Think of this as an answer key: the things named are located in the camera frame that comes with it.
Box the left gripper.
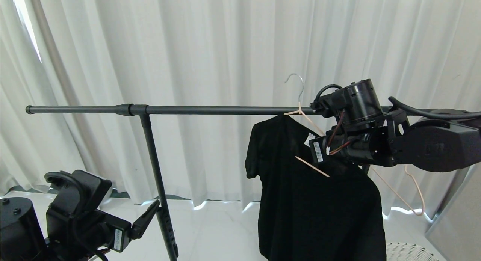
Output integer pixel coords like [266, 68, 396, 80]
[46, 199, 161, 253]

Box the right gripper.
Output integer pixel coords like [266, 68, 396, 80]
[309, 126, 395, 166]

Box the pink clothes hanger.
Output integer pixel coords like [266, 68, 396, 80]
[284, 73, 331, 178]
[370, 164, 425, 217]

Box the black garment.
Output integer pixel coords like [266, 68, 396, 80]
[245, 115, 387, 261]

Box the white laundry basket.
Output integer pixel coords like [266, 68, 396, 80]
[386, 242, 439, 261]

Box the black clothes rack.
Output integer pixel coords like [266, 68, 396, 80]
[26, 103, 371, 261]

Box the white curtain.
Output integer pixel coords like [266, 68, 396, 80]
[0, 0, 481, 221]

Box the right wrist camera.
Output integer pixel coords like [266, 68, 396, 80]
[310, 84, 343, 118]

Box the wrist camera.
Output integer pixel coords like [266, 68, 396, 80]
[310, 84, 343, 118]
[44, 170, 112, 216]

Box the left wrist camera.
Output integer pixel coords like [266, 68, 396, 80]
[44, 170, 112, 216]

